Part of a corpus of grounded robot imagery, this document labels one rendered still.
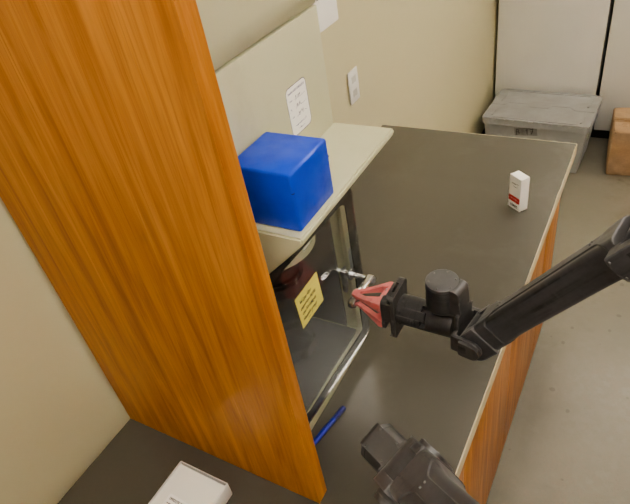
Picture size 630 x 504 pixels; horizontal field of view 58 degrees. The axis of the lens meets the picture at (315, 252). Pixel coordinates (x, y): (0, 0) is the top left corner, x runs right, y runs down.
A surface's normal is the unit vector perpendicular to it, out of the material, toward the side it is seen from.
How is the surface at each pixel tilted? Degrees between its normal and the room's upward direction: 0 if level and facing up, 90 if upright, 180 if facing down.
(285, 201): 90
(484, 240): 0
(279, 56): 90
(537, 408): 0
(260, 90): 90
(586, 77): 90
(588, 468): 0
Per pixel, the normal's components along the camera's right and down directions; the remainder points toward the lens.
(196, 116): -0.48, 0.60
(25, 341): 0.87, 0.19
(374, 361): -0.15, -0.77
